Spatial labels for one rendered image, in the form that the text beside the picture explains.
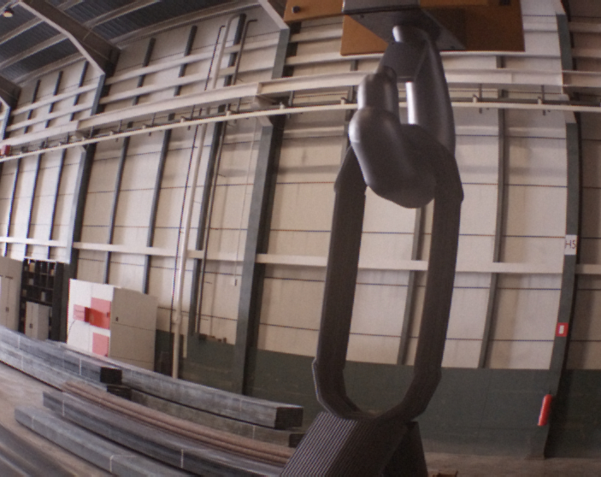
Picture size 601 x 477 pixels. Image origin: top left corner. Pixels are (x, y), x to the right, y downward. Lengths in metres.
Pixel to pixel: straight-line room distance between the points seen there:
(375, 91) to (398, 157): 0.05
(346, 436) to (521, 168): 11.57
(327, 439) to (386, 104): 0.27
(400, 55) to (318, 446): 0.34
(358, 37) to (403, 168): 0.21
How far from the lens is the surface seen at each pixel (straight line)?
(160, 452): 8.16
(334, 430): 0.62
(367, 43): 0.77
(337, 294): 0.64
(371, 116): 0.60
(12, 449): 1.34
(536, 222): 11.84
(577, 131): 11.62
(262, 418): 10.38
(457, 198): 0.62
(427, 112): 0.68
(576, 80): 11.52
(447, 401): 11.95
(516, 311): 11.74
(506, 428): 11.57
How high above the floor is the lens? 1.77
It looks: 8 degrees up
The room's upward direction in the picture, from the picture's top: 7 degrees clockwise
